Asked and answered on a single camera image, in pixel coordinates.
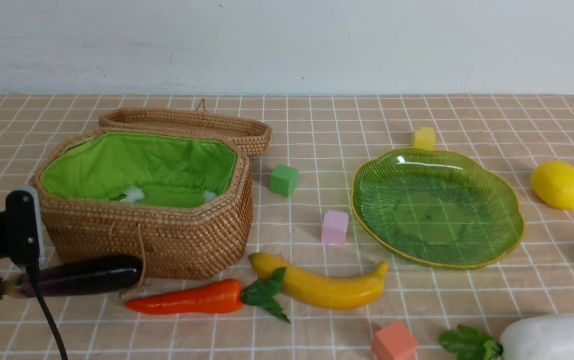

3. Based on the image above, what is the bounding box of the purple toy eggplant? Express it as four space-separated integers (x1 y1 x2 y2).
2 254 144 299

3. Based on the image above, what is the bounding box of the orange toy carrot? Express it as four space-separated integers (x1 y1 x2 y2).
124 267 290 323

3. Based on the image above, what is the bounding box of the yellow toy banana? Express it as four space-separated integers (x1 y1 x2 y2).
248 252 389 310

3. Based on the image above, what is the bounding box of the white toy radish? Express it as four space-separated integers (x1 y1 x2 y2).
437 314 574 360

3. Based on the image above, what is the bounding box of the yellow toy lemon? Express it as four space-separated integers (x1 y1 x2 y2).
530 160 574 211

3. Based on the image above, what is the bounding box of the woven rattan basket green lining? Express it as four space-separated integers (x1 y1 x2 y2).
29 128 253 280

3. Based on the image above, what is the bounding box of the woven rattan basket lid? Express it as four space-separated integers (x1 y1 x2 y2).
98 98 273 156

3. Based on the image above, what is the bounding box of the green foam cube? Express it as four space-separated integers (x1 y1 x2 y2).
269 164 300 198

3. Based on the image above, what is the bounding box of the pink foam cube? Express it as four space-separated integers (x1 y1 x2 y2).
320 210 350 245

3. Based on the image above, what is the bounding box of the orange foam cube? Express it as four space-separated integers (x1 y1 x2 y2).
371 320 418 360

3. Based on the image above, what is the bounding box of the yellow foam cube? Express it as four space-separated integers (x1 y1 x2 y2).
410 127 436 151

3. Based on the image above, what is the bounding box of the green glass leaf plate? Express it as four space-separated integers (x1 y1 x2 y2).
350 147 526 270

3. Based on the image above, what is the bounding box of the beige checked tablecloth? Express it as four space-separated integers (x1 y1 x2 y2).
0 93 574 360

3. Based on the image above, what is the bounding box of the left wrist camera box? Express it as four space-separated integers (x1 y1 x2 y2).
4 185 46 268

